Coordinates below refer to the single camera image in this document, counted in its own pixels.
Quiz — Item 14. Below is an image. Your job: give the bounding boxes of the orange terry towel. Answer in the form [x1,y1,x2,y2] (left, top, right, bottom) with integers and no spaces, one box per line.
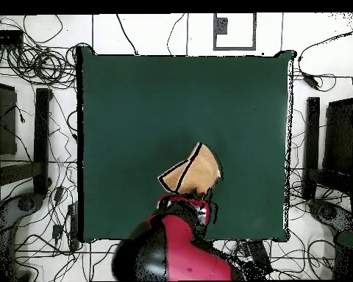
[157,142,224,197]

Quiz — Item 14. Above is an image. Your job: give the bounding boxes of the wide black power strip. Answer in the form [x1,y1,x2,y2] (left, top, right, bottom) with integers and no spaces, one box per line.
[246,240,274,277]

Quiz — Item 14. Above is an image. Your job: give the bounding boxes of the dark green table cloth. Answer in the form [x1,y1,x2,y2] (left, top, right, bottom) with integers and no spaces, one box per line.
[76,46,296,244]

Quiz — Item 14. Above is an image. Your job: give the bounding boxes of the narrow black power strip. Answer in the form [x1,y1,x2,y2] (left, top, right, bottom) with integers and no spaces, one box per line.
[66,201,81,251]

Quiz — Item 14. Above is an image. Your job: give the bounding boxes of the black rectangular box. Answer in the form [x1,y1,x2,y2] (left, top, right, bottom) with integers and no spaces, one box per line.
[0,29,24,46]

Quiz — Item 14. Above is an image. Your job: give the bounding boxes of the black power adapter with cable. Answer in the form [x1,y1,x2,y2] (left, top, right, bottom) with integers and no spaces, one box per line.
[296,24,353,93]

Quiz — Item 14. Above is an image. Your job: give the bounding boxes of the black floor cable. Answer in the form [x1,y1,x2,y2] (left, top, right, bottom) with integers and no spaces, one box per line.
[166,13,185,56]
[115,13,140,56]

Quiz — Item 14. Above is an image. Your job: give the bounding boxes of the grey square frame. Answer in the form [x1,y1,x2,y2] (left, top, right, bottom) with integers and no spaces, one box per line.
[213,12,257,51]

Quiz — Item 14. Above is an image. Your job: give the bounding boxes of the coiled black cable bundle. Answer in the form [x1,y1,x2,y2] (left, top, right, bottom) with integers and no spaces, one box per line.
[5,42,79,89]

